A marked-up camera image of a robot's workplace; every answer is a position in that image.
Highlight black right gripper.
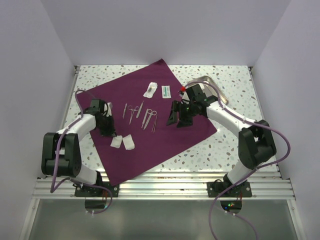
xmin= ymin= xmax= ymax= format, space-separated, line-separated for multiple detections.
xmin=166 ymin=100 xmax=197 ymax=129

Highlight white gauze pad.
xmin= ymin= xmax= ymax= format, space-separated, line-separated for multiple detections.
xmin=110 ymin=135 xmax=123 ymax=149
xmin=122 ymin=134 xmax=135 ymax=151

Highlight stainless steel tray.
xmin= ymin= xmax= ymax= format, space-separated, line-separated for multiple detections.
xmin=186 ymin=75 xmax=229 ymax=105

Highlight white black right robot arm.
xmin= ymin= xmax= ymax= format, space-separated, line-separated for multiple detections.
xmin=166 ymin=81 xmax=277 ymax=197

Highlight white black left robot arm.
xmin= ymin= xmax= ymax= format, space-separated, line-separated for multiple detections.
xmin=41 ymin=99 xmax=116 ymax=197

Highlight steel surgical scissors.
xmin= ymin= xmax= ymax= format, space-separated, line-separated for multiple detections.
xmin=143 ymin=109 xmax=157 ymax=130

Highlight clear blister pack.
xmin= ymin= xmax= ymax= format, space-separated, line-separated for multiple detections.
xmin=143 ymin=82 xmax=158 ymax=99

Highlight thin steel tweezers right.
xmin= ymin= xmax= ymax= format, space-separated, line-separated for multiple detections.
xmin=151 ymin=115 xmax=158 ymax=133

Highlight green white suture packet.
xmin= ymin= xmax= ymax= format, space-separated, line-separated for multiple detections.
xmin=161 ymin=85 xmax=171 ymax=99

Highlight steel forceps with rings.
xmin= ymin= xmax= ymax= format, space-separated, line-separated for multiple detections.
xmin=128 ymin=105 xmax=140 ymax=125

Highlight steel tweezers upper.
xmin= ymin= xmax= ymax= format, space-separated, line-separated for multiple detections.
xmin=136 ymin=100 xmax=144 ymax=118

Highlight purple cloth mat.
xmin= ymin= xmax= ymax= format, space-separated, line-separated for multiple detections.
xmin=77 ymin=60 xmax=217 ymax=185

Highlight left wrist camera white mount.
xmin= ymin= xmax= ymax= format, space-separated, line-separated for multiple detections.
xmin=103 ymin=102 xmax=113 ymax=117

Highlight short steel scalpel handle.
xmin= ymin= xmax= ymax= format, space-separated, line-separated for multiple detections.
xmin=122 ymin=103 xmax=128 ymax=119

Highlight steel probe handle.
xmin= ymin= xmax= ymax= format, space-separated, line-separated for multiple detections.
xmin=141 ymin=108 xmax=149 ymax=128

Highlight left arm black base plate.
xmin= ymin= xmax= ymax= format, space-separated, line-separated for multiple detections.
xmin=72 ymin=181 xmax=120 ymax=198

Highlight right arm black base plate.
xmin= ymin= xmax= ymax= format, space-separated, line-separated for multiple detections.
xmin=206 ymin=180 xmax=252 ymax=199

